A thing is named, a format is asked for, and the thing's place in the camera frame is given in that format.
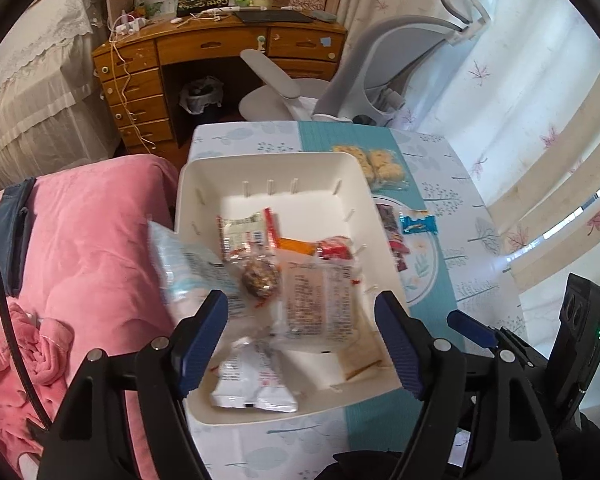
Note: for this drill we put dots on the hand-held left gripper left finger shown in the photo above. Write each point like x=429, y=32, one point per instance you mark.
x=200, y=345

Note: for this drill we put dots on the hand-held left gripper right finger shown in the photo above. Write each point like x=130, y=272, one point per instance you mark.
x=402, y=345

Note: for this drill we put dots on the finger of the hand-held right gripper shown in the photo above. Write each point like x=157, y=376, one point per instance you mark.
x=472, y=327

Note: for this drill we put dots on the brown candy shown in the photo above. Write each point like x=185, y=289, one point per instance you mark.
x=260, y=277

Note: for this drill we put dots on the beige snack packet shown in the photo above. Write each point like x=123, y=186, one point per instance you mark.
x=320, y=300

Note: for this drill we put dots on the small red snack packet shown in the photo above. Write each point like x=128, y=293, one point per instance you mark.
x=336, y=247

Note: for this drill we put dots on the red and white snack packet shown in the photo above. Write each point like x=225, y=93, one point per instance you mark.
x=245, y=232

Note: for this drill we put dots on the orange and white snack packet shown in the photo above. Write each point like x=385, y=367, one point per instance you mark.
x=295, y=246

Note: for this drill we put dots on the white plastic tray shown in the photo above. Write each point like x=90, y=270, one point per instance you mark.
x=300, y=210

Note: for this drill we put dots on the thin brown snack stick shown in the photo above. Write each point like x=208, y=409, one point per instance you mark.
x=362, y=370

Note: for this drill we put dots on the red printed snack packet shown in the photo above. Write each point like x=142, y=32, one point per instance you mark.
x=399, y=254

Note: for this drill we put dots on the small blue candy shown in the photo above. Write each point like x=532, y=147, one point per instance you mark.
x=419, y=222

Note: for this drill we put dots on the dark printed snack packet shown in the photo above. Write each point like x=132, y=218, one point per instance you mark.
x=387, y=220

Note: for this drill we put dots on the pink blanket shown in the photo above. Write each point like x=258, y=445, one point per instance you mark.
x=95, y=240

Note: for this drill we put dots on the crumpled pink garment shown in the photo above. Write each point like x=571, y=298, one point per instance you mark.
x=40, y=355

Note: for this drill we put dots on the round biscuit packet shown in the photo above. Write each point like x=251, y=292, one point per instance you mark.
x=352, y=157
x=387, y=166

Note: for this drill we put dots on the leaf print curtain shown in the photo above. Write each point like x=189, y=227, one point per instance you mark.
x=530, y=135

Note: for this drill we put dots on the dark blue cloth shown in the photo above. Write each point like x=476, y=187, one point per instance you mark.
x=10, y=230

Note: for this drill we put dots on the teal striped table runner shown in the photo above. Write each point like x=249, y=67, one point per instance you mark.
x=330, y=135

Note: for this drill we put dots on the trash bin with bag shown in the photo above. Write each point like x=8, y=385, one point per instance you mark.
x=200, y=95

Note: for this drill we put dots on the grey office chair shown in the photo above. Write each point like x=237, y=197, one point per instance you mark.
x=380, y=70

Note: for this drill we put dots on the wooden desk with drawers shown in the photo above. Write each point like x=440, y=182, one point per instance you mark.
x=205, y=45

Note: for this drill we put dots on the piano with lace cover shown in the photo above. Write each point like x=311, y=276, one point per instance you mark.
x=30, y=85

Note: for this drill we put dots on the white power strip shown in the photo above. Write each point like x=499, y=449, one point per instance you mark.
x=129, y=24

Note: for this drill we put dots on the black desk pad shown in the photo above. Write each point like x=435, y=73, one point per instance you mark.
x=275, y=16

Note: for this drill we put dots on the dark printed box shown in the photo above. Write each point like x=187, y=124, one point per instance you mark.
x=202, y=4

